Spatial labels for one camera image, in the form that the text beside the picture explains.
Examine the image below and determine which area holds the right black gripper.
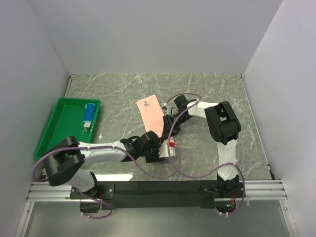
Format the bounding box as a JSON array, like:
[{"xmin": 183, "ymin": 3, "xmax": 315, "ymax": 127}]
[{"xmin": 161, "ymin": 113, "xmax": 193, "ymax": 140}]

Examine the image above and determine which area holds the pink towel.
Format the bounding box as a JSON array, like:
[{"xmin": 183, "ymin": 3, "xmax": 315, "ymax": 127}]
[{"xmin": 136, "ymin": 95, "xmax": 164, "ymax": 149}]

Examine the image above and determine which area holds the blue green crocodile towel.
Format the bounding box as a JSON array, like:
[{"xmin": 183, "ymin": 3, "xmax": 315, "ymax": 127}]
[{"xmin": 82, "ymin": 103, "xmax": 97, "ymax": 132}]

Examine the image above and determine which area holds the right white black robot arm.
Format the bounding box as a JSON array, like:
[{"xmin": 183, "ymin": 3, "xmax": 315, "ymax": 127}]
[{"xmin": 161, "ymin": 92, "xmax": 241, "ymax": 197}]

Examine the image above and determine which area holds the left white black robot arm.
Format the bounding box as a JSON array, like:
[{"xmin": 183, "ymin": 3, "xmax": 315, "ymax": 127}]
[{"xmin": 43, "ymin": 131, "xmax": 168, "ymax": 198}]

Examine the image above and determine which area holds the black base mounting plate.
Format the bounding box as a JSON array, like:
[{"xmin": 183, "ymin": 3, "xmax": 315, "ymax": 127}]
[{"xmin": 69, "ymin": 181, "xmax": 246, "ymax": 213}]

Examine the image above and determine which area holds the green plastic tray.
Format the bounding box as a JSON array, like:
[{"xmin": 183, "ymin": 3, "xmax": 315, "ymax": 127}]
[{"xmin": 34, "ymin": 97, "xmax": 101, "ymax": 161}]

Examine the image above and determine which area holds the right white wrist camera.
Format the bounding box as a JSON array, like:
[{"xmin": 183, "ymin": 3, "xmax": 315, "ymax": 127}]
[{"xmin": 162, "ymin": 103, "xmax": 169, "ymax": 115}]

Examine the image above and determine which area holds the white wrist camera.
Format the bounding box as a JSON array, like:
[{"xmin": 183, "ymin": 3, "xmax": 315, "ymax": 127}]
[
  {"xmin": 158, "ymin": 140, "xmax": 176, "ymax": 158},
  {"xmin": 162, "ymin": 103, "xmax": 169, "ymax": 115}
]

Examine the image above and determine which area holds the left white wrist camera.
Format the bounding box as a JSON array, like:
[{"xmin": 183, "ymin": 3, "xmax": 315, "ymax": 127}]
[{"xmin": 158, "ymin": 140, "xmax": 176, "ymax": 158}]

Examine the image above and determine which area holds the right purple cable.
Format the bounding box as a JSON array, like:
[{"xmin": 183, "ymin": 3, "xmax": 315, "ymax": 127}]
[{"xmin": 161, "ymin": 93, "xmax": 246, "ymax": 216}]

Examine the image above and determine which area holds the aluminium rail frame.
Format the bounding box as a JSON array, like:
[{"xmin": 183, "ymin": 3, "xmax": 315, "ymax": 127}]
[{"xmin": 16, "ymin": 74, "xmax": 297, "ymax": 237}]

